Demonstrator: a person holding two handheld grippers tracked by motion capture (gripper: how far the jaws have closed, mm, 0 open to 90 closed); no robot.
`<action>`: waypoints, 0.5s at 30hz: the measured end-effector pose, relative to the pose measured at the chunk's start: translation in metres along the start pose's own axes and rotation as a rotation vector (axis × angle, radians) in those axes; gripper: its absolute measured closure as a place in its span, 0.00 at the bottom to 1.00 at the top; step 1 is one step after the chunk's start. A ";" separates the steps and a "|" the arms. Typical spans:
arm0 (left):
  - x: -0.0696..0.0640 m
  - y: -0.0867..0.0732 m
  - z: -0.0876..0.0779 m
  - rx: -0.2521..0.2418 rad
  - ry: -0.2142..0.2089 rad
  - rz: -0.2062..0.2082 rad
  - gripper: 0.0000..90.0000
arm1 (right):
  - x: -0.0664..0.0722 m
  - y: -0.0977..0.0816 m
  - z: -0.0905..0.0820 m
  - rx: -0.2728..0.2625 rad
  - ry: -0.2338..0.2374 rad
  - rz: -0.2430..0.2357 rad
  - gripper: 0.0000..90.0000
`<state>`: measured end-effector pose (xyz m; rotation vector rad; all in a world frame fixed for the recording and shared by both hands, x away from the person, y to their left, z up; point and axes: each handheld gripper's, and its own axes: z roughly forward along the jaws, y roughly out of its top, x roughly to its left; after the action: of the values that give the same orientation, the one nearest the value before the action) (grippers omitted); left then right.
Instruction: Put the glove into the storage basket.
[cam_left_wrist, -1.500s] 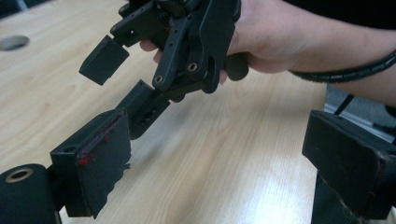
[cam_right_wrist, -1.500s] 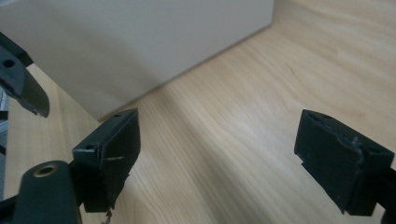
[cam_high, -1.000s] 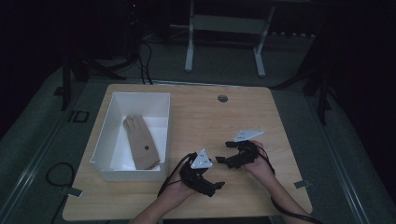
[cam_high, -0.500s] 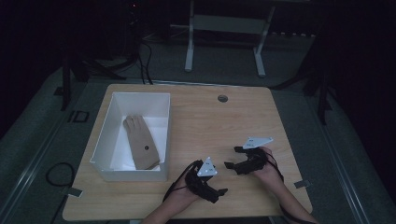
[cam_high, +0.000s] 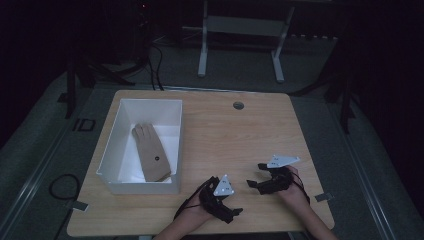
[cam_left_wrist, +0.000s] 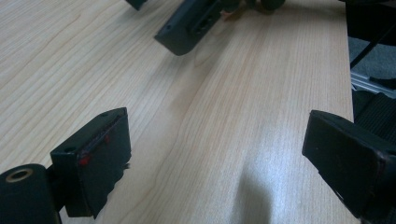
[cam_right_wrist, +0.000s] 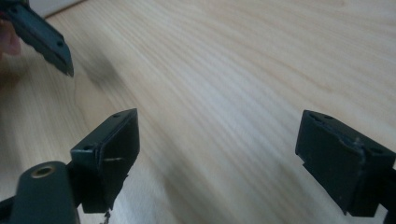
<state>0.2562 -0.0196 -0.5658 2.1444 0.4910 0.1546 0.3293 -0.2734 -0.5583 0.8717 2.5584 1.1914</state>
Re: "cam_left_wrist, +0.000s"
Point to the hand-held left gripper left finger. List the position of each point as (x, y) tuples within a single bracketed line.
[(93, 161)]

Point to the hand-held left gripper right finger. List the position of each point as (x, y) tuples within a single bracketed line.
[(355, 168)]

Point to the dark ribbed cloth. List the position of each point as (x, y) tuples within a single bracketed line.
[(378, 115)]

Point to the dark object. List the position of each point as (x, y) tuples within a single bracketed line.
[(370, 18)]

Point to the aluminium floor rail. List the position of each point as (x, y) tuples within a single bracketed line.
[(370, 84)]

